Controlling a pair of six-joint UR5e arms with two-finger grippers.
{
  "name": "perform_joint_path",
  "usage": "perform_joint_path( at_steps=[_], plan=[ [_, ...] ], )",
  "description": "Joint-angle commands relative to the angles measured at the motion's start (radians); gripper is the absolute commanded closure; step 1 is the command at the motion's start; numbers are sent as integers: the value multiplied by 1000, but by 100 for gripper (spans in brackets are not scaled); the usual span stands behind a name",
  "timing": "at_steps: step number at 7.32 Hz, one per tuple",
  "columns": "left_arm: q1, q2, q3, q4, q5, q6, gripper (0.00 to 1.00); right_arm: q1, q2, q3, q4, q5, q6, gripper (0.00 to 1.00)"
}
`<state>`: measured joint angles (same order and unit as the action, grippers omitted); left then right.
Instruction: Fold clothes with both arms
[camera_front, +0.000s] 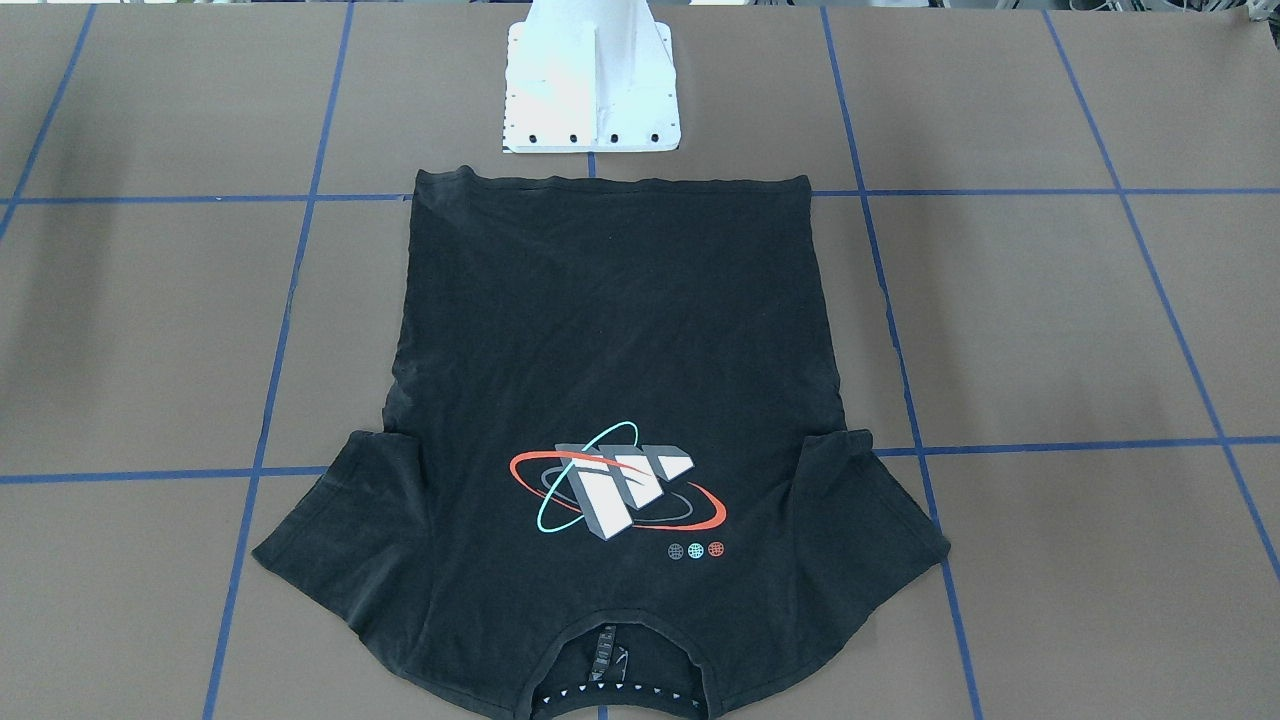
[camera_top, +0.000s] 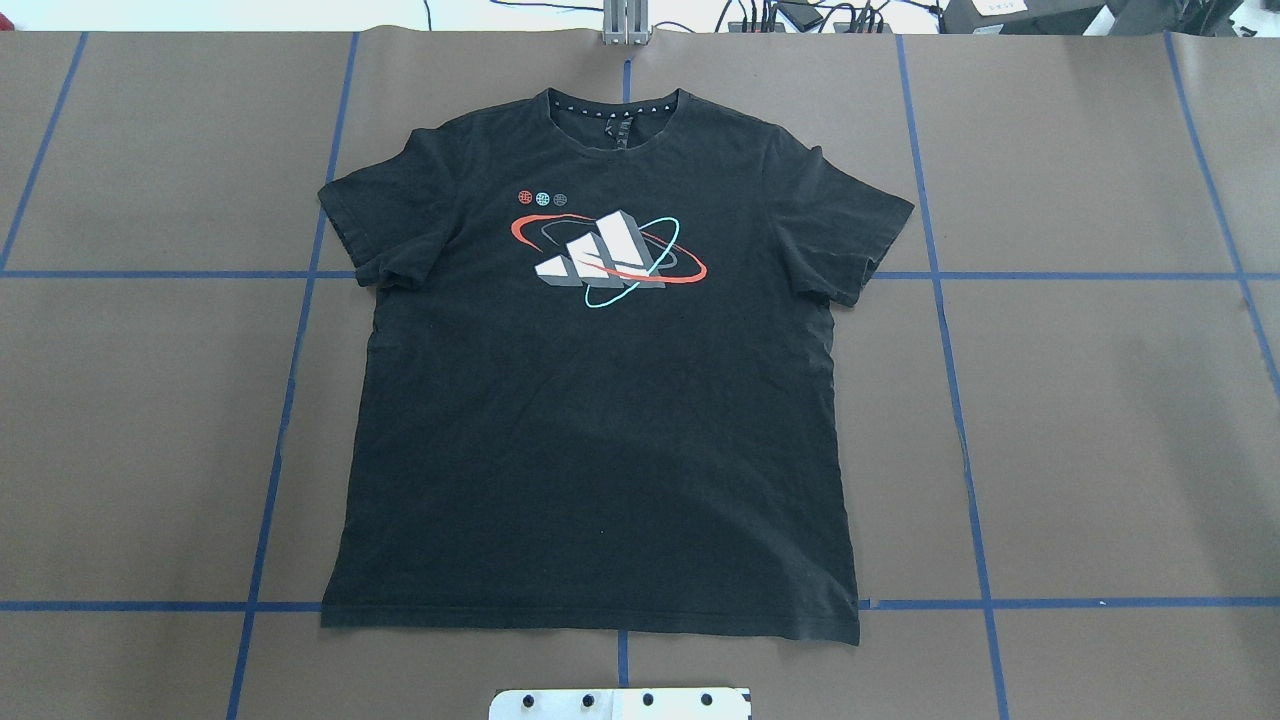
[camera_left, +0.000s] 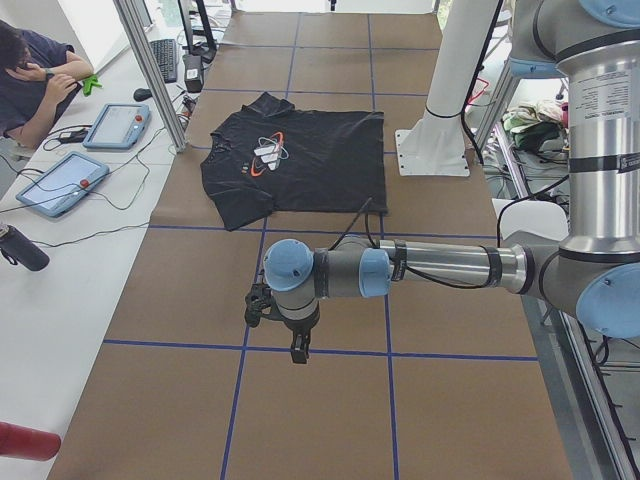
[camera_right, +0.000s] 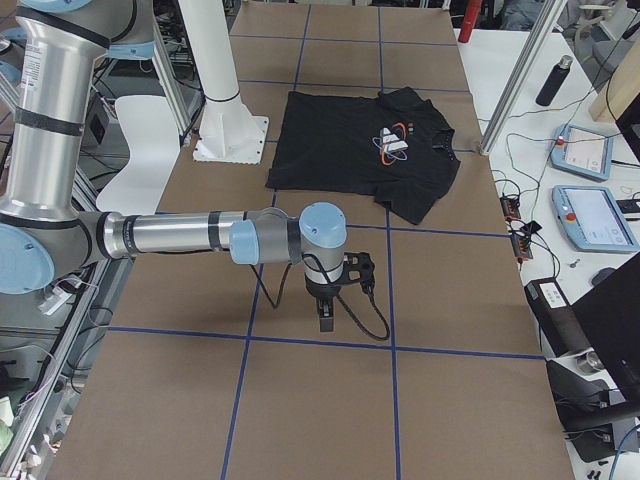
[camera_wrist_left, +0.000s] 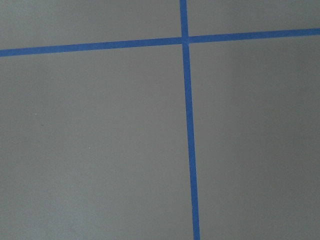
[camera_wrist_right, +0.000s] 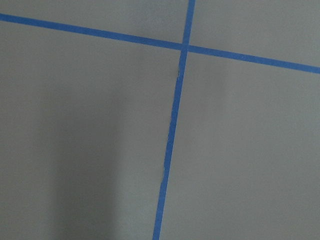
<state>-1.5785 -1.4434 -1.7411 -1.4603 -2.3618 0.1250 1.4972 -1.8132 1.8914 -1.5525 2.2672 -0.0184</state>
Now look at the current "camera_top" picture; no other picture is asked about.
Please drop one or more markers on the dark box on table edge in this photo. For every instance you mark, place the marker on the dark box on table edge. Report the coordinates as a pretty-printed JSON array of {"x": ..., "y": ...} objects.
[{"x": 1052, "y": 18}]

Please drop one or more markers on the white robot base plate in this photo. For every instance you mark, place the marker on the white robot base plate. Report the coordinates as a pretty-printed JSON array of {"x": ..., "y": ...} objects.
[{"x": 623, "y": 703}]

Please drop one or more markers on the aluminium frame post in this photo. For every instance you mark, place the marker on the aluminium frame post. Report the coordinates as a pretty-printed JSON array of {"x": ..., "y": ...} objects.
[{"x": 626, "y": 22}]

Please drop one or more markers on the black graphic t-shirt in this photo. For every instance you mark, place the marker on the black graphic t-shirt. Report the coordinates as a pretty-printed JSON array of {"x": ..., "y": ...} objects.
[{"x": 599, "y": 385}]

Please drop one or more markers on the black power strip with cables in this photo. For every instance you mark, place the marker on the black power strip with cables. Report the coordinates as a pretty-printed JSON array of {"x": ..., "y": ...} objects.
[{"x": 804, "y": 17}]

